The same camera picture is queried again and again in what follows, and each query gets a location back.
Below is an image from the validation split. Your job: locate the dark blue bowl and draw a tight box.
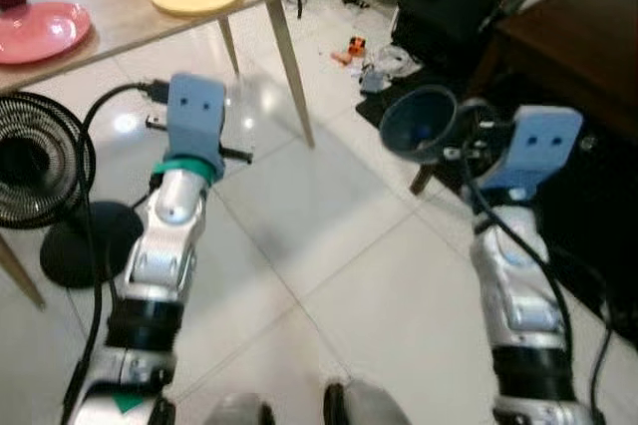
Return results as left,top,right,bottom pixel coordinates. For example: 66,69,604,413
380,87,462,165

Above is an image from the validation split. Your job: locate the wooden table leg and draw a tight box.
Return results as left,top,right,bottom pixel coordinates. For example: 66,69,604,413
0,235,47,309
264,1,316,150
217,16,241,78

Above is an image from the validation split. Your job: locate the clear plastic bag clutter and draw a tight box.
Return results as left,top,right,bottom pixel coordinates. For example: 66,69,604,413
359,46,421,97

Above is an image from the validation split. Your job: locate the small orange object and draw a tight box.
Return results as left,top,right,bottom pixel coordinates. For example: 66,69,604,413
334,36,368,68

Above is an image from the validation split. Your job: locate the black standing fan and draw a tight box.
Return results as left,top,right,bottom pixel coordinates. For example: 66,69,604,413
0,91,147,292

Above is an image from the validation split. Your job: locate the pink round plate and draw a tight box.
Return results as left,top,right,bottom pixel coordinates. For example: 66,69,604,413
0,1,93,66

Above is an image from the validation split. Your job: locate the grey left robot leg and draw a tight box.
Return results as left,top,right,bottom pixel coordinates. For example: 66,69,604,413
204,392,276,425

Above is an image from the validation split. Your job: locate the grey robot leg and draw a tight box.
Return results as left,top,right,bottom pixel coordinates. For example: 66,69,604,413
324,380,412,425
204,392,276,425

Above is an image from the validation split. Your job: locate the grey right robot leg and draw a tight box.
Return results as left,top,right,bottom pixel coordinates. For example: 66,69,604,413
324,380,412,425

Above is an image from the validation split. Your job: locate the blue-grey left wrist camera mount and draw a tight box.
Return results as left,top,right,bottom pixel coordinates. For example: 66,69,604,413
164,73,227,183

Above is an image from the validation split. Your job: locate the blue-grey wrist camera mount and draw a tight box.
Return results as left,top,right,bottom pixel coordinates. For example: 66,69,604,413
164,73,227,183
478,106,584,200

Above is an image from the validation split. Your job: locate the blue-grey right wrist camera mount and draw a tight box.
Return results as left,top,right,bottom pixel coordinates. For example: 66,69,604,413
478,106,584,200

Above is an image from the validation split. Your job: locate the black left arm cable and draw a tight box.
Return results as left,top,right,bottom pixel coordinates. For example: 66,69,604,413
62,81,170,418

